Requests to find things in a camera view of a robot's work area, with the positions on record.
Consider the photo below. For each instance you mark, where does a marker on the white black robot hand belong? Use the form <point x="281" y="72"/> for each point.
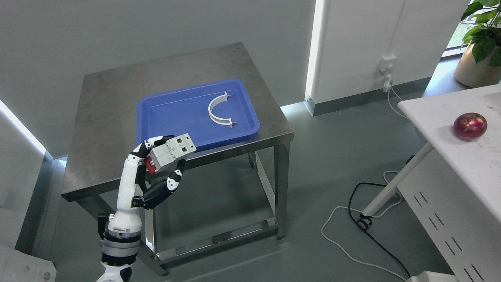
<point x="133" y="193"/>

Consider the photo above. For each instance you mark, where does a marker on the grey circuit breaker red switch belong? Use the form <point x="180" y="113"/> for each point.
<point x="173" y="150"/>

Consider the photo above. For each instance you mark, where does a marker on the stainless steel table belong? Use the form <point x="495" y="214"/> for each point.
<point x="132" y="121"/>

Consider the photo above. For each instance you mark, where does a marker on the blue plastic tray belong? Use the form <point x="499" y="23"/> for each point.
<point x="184" y="111"/>

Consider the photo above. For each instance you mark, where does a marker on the white curved pipe clamp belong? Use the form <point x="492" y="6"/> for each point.
<point x="218" y="112"/>

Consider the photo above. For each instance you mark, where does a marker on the white box lower left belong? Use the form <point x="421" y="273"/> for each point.
<point x="15" y="266"/>

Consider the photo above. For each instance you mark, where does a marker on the white power adapter plug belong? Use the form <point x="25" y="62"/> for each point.
<point x="388" y="83"/>

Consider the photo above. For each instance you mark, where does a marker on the white perforated cabinet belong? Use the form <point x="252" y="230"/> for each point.
<point x="463" y="230"/>

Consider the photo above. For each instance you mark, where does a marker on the white desk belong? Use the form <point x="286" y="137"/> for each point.
<point x="476" y="162"/>

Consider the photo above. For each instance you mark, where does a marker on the potted green plant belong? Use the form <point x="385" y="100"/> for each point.
<point x="480" y="65"/>

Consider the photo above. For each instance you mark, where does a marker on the white wall socket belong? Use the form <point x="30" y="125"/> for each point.
<point x="387" y="63"/>

